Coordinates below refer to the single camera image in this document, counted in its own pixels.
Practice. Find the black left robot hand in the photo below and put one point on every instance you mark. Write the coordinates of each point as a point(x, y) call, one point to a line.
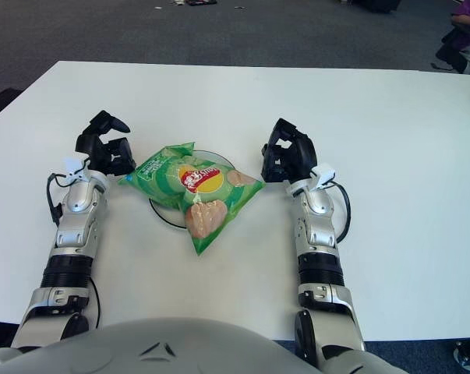
point(119, 156)

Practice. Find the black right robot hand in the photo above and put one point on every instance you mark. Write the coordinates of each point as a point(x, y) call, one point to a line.
point(301, 156)

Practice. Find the green chips snack bag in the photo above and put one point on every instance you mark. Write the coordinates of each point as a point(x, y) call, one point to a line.
point(195, 187)

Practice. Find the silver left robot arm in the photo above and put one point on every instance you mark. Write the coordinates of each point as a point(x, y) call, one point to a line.
point(78, 210)

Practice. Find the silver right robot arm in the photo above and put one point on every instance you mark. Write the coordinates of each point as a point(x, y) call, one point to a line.
point(316, 230)

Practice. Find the white plate black rim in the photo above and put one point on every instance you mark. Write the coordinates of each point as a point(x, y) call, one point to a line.
point(164, 214)

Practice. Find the black backpack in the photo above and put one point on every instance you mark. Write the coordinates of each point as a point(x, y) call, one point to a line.
point(1, 101)

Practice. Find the black box on floor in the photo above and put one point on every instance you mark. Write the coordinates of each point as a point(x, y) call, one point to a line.
point(377, 4)

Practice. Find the black bag beside person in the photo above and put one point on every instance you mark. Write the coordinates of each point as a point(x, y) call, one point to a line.
point(451, 50)

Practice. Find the grey robot torso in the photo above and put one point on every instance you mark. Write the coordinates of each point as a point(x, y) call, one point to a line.
point(160, 350)

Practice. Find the chair caster wheel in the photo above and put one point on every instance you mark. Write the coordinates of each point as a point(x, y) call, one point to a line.
point(468, 356)

